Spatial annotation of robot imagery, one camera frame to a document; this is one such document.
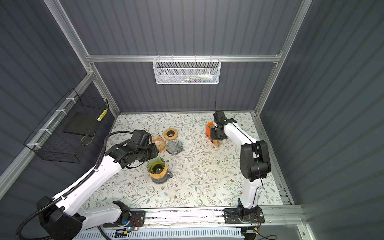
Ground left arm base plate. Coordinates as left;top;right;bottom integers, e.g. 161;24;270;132
114;211;146;227

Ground orange coffee filter pack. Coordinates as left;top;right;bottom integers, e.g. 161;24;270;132
206;122;221;148

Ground grey glass dripper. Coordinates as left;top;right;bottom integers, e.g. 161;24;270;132
166;140;184;155

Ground yellow marker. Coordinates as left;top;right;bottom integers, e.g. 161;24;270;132
97;108;109;122

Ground white slotted cable duct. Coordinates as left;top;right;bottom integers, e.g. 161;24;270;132
75;227;245;240

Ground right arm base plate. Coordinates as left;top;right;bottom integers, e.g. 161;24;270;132
222;207;265;225

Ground grey glass carafe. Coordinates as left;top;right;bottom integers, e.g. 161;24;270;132
150;171;174;184

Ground items in white basket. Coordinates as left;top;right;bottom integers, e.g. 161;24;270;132
180;74;219;83

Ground black corrugated cable conduit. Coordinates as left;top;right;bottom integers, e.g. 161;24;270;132
14;131;134;240

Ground black wire basket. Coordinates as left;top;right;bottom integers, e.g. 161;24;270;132
24;91;109;164

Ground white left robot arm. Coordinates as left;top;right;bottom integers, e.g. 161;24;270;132
38;130;159;240

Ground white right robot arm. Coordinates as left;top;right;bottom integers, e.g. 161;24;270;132
210;111;272;217

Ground green glass dripper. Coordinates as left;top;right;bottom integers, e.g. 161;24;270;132
147;157;166;173

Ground black flat pad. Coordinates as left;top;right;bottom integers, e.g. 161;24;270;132
63;113;102;137

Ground white wire basket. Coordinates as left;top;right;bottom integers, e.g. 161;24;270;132
153;58;222;85

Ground bamboo ring holder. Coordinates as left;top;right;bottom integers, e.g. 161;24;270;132
149;168;168;180
164;129;178;141

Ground orange glass carafe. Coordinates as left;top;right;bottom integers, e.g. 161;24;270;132
152;135;166;153

